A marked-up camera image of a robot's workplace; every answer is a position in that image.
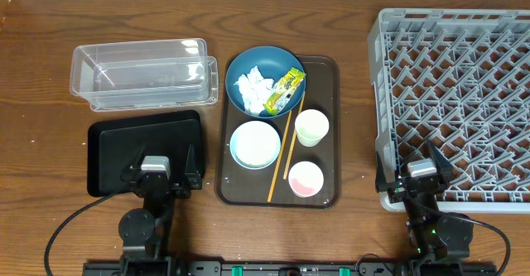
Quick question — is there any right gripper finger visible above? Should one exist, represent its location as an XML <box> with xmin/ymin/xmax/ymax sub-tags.
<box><xmin>426</xmin><ymin>139</ymin><xmax>453</xmax><ymax>177</ymax></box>
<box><xmin>375</xmin><ymin>153</ymin><xmax>390</xmax><ymax>189</ymax></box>

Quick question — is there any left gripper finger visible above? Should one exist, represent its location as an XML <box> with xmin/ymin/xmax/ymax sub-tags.
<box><xmin>185</xmin><ymin>145</ymin><xmax>200</xmax><ymax>177</ymax></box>
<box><xmin>122</xmin><ymin>145</ymin><xmax>145</xmax><ymax>175</ymax></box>

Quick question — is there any white cup green inside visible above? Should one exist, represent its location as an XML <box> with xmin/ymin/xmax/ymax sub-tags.
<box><xmin>295</xmin><ymin>109</ymin><xmax>330</xmax><ymax>148</ymax></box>

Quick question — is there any white cup pink inside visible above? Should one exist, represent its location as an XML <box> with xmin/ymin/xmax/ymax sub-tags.
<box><xmin>287</xmin><ymin>161</ymin><xmax>324</xmax><ymax>198</ymax></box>

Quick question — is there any white tissue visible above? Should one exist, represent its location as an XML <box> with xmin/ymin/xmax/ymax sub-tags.
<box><xmin>234</xmin><ymin>65</ymin><xmax>275</xmax><ymax>116</ymax></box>

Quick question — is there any yellow green snack wrapper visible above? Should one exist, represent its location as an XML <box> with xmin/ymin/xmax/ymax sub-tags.
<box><xmin>263</xmin><ymin>67</ymin><xmax>306</xmax><ymax>115</ymax></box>

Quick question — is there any dark blue plate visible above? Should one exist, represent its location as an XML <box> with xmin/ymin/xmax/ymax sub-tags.
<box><xmin>224</xmin><ymin>46</ymin><xmax>305</xmax><ymax>119</ymax></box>

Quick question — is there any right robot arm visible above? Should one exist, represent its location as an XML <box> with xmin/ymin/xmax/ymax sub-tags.
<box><xmin>375</xmin><ymin>141</ymin><xmax>474</xmax><ymax>275</ymax></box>

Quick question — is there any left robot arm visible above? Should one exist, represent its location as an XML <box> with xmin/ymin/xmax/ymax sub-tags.
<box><xmin>118</xmin><ymin>145</ymin><xmax>203</xmax><ymax>276</ymax></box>

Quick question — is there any grey dishwasher rack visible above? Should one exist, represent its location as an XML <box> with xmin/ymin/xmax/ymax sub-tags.
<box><xmin>368</xmin><ymin>8</ymin><xmax>529</xmax><ymax>214</ymax></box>

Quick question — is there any black plastic bin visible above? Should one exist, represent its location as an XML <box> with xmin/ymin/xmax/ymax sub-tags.
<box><xmin>87</xmin><ymin>110</ymin><xmax>205</xmax><ymax>197</ymax></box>

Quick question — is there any dark brown serving tray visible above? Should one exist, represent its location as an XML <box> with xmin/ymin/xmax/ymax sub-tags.
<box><xmin>215</xmin><ymin>56</ymin><xmax>341</xmax><ymax>210</ymax></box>

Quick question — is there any light blue bowl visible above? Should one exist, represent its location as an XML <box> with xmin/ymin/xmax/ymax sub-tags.
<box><xmin>229</xmin><ymin>121</ymin><xmax>282</xmax><ymax>170</ymax></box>

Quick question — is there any clear plastic bin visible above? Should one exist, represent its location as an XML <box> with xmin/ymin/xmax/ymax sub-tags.
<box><xmin>70</xmin><ymin>38</ymin><xmax>219</xmax><ymax>112</ymax></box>

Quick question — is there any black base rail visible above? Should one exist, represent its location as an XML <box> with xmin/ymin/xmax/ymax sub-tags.
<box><xmin>81</xmin><ymin>259</ymin><xmax>498</xmax><ymax>276</ymax></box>

